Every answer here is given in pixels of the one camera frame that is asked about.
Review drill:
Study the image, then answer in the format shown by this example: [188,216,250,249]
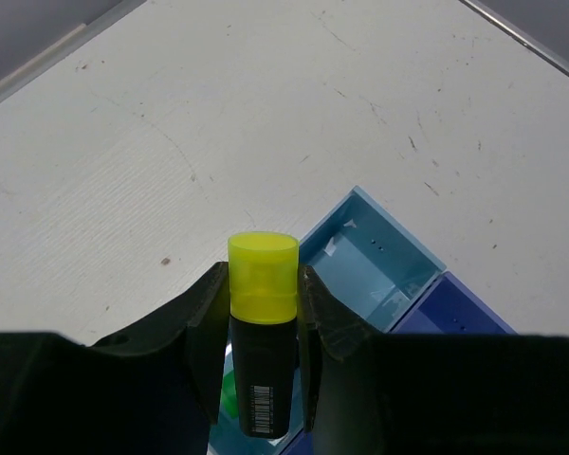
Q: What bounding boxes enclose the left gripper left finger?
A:
[92,262,229,425]

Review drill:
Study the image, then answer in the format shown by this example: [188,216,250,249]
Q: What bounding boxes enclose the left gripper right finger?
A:
[298,265,384,434]

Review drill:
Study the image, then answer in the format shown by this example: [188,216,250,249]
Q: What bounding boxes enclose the yellow cap black highlighter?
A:
[228,231,300,439]

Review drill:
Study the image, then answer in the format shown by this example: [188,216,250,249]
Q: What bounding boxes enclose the three-colour compartment box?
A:
[209,187,513,454]

